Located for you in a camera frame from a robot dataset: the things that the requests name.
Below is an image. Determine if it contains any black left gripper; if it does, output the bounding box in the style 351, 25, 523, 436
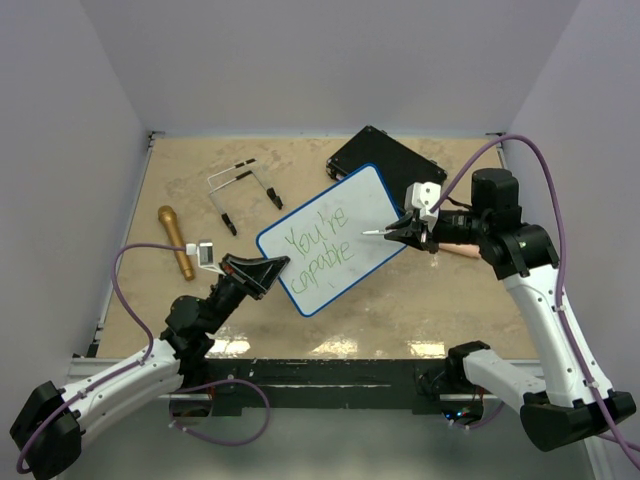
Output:
204, 253, 289, 334

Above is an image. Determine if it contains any blue framed whiteboard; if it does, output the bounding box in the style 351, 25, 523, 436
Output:
256, 164, 406, 317

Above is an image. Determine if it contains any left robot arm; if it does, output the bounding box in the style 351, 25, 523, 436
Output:
10, 254, 290, 479

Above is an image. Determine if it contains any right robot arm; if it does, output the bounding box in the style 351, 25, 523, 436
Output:
384, 168, 636, 452

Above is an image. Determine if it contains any pink microphone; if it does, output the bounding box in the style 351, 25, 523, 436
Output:
439, 243, 481, 259

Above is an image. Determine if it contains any black hard case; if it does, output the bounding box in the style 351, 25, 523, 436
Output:
326, 126, 447, 210

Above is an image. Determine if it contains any gold microphone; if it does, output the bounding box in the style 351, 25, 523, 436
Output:
157, 205, 195, 281

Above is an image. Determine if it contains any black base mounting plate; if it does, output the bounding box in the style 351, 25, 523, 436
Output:
164, 357, 506, 419

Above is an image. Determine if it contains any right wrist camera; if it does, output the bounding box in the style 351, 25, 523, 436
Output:
404, 182, 441, 226

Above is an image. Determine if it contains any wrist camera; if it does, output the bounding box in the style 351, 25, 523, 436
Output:
404, 182, 441, 226
196, 241, 216, 269

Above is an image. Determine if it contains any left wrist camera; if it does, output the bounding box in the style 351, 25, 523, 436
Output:
196, 241, 216, 269

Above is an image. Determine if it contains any wire whiteboard stand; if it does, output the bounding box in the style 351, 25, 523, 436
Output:
206, 158, 284, 236

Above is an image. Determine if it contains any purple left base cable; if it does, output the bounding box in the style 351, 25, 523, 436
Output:
168, 377, 271, 445

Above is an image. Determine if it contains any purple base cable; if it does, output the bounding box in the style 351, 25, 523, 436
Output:
447, 399, 506, 431
168, 377, 271, 445

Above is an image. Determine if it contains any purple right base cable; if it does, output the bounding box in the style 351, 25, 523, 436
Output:
447, 399, 506, 431

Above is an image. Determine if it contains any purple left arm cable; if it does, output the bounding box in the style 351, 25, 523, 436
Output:
16, 242, 199, 474

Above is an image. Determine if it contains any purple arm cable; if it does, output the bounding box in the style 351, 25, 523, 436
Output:
432, 134, 640, 464
16, 242, 199, 474

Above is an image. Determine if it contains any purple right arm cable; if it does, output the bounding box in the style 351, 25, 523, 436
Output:
432, 134, 640, 464

